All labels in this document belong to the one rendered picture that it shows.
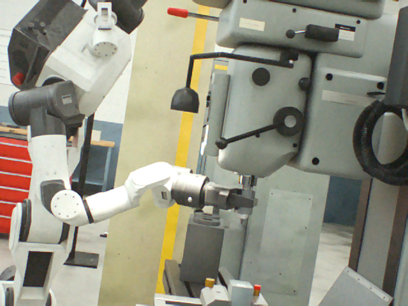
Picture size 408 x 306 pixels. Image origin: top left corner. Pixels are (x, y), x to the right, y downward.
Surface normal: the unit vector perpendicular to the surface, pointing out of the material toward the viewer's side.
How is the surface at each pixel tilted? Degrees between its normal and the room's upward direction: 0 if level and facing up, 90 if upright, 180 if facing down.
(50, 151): 78
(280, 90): 90
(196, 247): 90
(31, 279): 117
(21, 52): 137
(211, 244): 90
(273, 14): 90
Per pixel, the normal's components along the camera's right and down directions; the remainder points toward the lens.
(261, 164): 0.03, 0.59
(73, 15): 0.41, -0.43
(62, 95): 0.93, -0.15
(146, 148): 0.13, 0.07
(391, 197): -0.98, -0.14
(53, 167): 0.20, -0.13
